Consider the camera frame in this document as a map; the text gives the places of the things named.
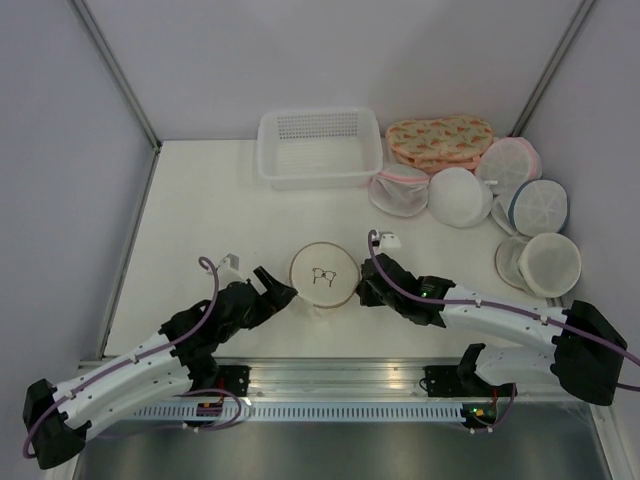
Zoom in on pink trim mesh bag front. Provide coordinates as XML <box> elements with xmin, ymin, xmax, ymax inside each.
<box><xmin>368</xmin><ymin>163</ymin><xmax>430</xmax><ymax>218</ymax></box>

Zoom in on carrot print pouch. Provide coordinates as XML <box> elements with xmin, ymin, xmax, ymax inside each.
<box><xmin>385</xmin><ymin>115</ymin><xmax>494</xmax><ymax>175</ymax></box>

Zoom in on white plastic basket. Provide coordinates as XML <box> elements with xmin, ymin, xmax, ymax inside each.
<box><xmin>255</xmin><ymin>107</ymin><xmax>384</xmax><ymax>190</ymax></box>

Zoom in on blue trim mesh bag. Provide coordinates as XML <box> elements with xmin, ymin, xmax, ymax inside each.
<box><xmin>491</xmin><ymin>179</ymin><xmax>570</xmax><ymax>238</ymax></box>

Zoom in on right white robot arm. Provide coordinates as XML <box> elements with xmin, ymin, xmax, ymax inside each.
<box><xmin>356</xmin><ymin>253</ymin><xmax>627</xmax><ymax>406</ymax></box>

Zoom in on pink trim mesh bag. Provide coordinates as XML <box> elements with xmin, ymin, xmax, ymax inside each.
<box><xmin>368</xmin><ymin>163</ymin><xmax>430</xmax><ymax>218</ymax></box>
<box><xmin>475</xmin><ymin>137</ymin><xmax>542</xmax><ymax>195</ymax></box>

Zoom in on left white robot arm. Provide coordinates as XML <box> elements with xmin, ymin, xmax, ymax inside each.
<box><xmin>22</xmin><ymin>257</ymin><xmax>298</xmax><ymax>470</ymax></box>

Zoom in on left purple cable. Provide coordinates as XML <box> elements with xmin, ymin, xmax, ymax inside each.
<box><xmin>22</xmin><ymin>256</ymin><xmax>242</xmax><ymax>460</ymax></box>

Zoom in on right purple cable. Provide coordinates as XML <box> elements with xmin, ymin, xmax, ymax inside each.
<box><xmin>367</xmin><ymin>229</ymin><xmax>640</xmax><ymax>391</ymax></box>

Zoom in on beige mesh laundry bag glasses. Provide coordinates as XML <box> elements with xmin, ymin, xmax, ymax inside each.
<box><xmin>288</xmin><ymin>242</ymin><xmax>361</xmax><ymax>319</ymax></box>

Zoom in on white slotted cable duct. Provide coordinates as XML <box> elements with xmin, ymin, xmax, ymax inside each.
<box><xmin>130</xmin><ymin>400</ymin><xmax>464</xmax><ymax>423</ymax></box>

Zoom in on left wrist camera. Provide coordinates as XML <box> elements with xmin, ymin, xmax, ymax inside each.
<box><xmin>217</xmin><ymin>254</ymin><xmax>246</xmax><ymax>284</ymax></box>

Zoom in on beige mesh bag right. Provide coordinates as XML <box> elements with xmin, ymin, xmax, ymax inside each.
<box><xmin>495</xmin><ymin>233</ymin><xmax>582</xmax><ymax>298</ymax></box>

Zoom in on purple cable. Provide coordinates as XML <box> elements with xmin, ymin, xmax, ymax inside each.
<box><xmin>367</xmin><ymin>229</ymin><xmax>640</xmax><ymax>391</ymax></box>
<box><xmin>22</xmin><ymin>256</ymin><xmax>242</xmax><ymax>460</ymax></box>

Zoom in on aluminium rail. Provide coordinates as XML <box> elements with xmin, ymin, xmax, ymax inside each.
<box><xmin>69</xmin><ymin>355</ymin><xmax>616</xmax><ymax>401</ymax></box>

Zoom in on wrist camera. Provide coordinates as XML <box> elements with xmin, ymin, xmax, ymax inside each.
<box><xmin>371</xmin><ymin>230</ymin><xmax>402</xmax><ymax>254</ymax></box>
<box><xmin>217</xmin><ymin>254</ymin><xmax>246</xmax><ymax>284</ymax></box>

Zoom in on pink trim mesh bag back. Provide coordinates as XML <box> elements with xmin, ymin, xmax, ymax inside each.
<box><xmin>475</xmin><ymin>137</ymin><xmax>542</xmax><ymax>195</ymax></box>

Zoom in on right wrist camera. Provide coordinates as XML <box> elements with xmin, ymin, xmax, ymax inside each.
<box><xmin>371</xmin><ymin>230</ymin><xmax>402</xmax><ymax>254</ymax></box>

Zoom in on white round mesh bag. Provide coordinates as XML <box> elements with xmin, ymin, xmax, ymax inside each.
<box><xmin>427</xmin><ymin>167</ymin><xmax>493</xmax><ymax>228</ymax></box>

